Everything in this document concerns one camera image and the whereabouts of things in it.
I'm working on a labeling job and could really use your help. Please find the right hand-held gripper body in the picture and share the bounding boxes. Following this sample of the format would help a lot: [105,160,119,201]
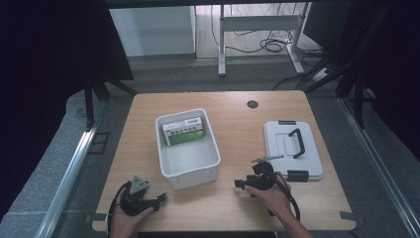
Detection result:
[245,155,285,192]

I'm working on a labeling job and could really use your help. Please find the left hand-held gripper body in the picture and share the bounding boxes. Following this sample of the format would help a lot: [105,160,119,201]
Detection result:
[119,175,161,217]

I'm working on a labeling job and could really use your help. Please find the white lid with black handle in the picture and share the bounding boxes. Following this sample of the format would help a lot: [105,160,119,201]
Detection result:
[263,120,325,182]

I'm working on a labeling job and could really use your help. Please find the white plastic storage box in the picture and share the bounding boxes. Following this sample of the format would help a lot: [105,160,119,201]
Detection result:
[155,107,222,190]

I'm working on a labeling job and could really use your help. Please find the person's left hand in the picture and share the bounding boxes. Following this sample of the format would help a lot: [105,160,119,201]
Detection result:
[108,205,156,238]

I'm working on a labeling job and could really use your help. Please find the person's right hand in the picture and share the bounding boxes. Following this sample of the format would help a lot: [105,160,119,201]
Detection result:
[244,183,293,218]

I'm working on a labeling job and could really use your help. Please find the grey tape piece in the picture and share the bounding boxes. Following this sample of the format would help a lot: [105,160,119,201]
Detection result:
[84,212,109,223]

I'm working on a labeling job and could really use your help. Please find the green and white medicine box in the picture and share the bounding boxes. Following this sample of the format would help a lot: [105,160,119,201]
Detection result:
[161,116,205,147]

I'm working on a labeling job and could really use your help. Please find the black tripod stand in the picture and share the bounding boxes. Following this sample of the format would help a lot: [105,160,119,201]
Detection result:
[82,73,139,132]

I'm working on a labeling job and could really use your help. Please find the white power strip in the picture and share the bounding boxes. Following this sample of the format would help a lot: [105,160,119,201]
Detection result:
[311,67,332,82]

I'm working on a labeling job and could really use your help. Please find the black metal stand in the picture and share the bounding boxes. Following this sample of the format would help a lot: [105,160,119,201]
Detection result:
[303,3,390,130]

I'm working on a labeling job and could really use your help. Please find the black curtain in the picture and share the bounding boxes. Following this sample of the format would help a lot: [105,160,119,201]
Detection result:
[303,0,420,163]
[0,0,135,222]

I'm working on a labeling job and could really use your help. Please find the white panel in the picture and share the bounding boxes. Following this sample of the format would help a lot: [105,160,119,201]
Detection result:
[109,5,197,58]

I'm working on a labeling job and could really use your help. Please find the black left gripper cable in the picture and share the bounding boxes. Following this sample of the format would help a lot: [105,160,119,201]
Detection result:
[106,180,131,238]

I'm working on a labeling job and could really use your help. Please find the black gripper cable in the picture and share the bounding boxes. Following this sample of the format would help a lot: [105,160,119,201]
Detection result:
[106,180,131,238]
[273,172,302,222]

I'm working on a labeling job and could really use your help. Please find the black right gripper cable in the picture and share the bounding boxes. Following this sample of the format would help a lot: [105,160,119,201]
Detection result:
[273,172,302,222]

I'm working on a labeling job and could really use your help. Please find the aluminium rail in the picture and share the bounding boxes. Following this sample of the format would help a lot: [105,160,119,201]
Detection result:
[338,97,420,238]
[34,127,98,238]

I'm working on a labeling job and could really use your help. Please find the black cables on floor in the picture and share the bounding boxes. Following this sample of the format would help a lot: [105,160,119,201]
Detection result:
[209,3,326,92]

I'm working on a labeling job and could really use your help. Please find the white metal desk frame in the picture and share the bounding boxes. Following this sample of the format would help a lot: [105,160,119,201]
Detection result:
[217,3,312,77]

